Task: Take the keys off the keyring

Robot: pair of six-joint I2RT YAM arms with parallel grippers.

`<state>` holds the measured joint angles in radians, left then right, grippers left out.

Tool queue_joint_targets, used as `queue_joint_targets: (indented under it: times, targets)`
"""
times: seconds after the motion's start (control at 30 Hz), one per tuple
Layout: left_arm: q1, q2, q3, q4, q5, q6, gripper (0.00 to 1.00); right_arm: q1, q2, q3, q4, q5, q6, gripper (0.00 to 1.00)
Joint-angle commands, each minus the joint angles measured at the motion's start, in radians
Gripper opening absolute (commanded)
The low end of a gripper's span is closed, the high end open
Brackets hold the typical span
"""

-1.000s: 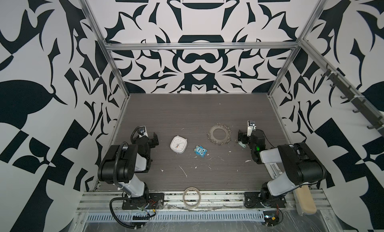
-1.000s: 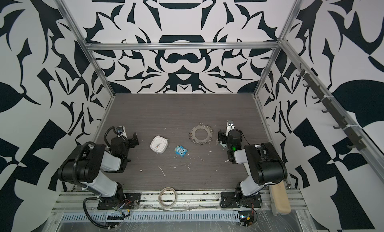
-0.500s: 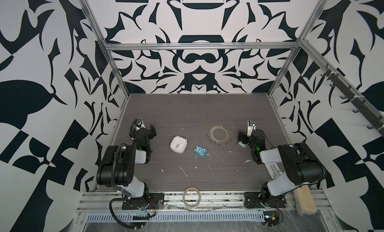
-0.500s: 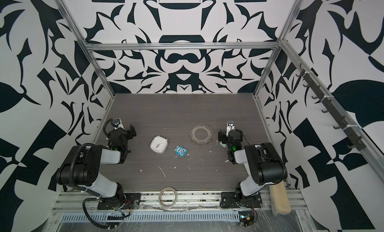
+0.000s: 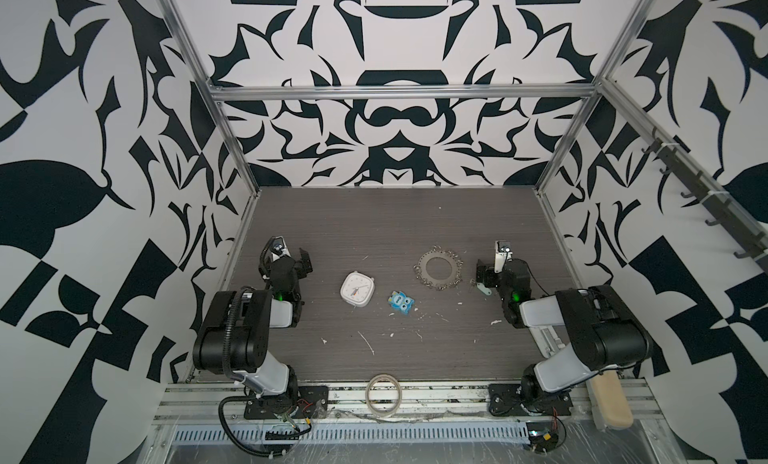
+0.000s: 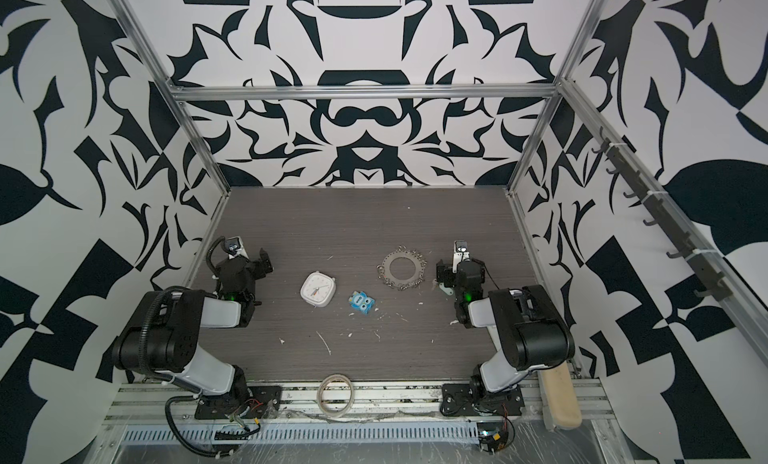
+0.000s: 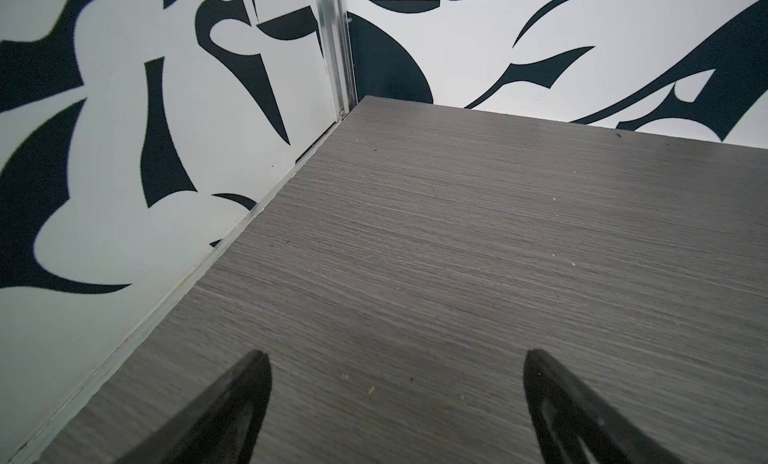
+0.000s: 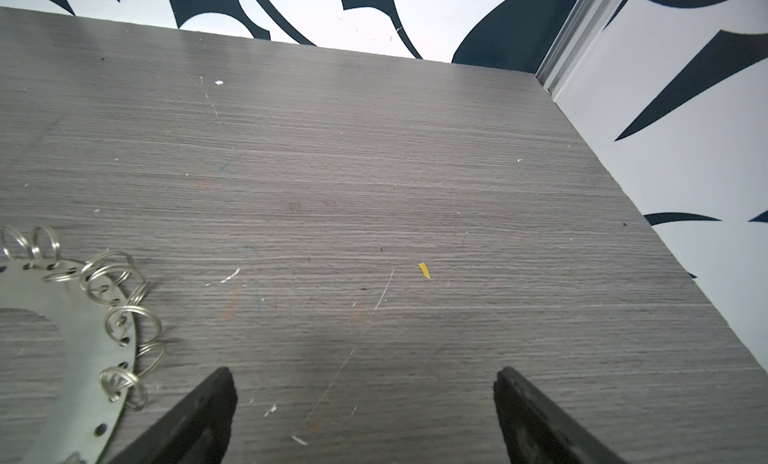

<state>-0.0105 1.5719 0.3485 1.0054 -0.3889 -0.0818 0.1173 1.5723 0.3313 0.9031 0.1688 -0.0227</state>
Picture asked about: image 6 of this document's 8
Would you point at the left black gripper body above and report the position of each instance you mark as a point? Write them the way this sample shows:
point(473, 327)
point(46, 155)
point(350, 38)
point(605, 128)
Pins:
point(255, 272)

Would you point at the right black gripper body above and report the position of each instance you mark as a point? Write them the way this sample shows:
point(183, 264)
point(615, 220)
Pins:
point(452, 280)

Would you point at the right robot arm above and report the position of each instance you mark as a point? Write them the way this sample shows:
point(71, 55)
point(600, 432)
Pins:
point(532, 334)

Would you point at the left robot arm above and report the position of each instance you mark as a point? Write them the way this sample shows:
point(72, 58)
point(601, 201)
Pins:
point(161, 339)

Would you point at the white square clock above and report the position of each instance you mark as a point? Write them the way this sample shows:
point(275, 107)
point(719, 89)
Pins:
point(318, 289)

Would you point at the blue owl eraser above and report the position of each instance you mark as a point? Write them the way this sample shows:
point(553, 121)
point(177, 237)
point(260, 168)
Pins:
point(362, 302)

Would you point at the clear tape roll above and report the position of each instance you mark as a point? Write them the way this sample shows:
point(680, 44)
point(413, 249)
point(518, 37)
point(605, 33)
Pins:
point(335, 396)

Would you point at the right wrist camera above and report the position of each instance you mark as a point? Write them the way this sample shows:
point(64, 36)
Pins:
point(460, 254)

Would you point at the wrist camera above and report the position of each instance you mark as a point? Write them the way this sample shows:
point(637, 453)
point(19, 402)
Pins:
point(460, 254)
point(234, 247)

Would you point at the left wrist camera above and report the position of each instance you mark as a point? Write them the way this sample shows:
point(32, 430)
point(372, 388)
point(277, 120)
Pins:
point(234, 247)

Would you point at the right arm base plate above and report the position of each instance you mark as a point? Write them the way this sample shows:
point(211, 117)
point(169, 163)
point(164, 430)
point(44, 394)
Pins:
point(469, 400)

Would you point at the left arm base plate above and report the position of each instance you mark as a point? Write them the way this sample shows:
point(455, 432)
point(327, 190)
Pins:
point(260, 401)

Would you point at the white cable duct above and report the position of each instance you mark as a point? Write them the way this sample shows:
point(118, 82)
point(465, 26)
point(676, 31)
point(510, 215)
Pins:
point(337, 433)

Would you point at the black wall hook rack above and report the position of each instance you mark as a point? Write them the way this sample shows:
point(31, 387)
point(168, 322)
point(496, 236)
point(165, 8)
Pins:
point(665, 214)

